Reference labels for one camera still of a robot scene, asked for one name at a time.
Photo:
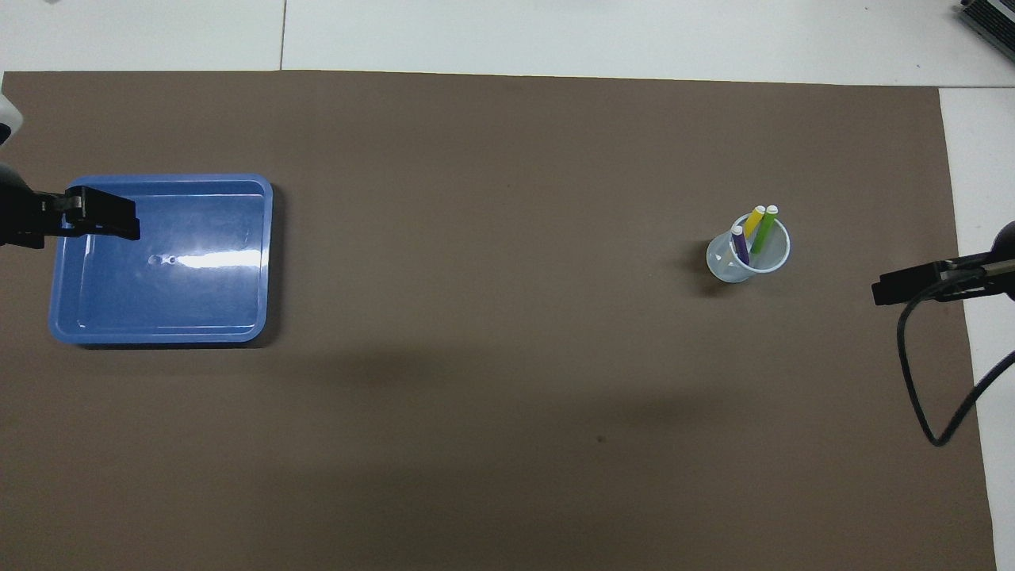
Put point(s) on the yellow marker pen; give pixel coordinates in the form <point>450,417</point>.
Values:
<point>753,222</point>

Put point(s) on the purple marker pen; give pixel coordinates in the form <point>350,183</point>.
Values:
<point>741,247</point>

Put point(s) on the brown table mat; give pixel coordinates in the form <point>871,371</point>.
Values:
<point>507,396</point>

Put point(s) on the grey ribbed device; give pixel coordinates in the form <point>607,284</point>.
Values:
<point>991,24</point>

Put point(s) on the green marker pen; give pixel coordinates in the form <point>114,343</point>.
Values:
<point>764,234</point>

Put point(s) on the blue plastic tray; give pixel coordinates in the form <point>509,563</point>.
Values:
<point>198,301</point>

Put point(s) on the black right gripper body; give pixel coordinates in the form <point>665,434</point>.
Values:
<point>1007,238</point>

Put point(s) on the translucent plastic cup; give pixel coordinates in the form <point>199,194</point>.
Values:
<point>725,266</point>

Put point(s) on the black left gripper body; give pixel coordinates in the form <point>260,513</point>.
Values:
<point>20,214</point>

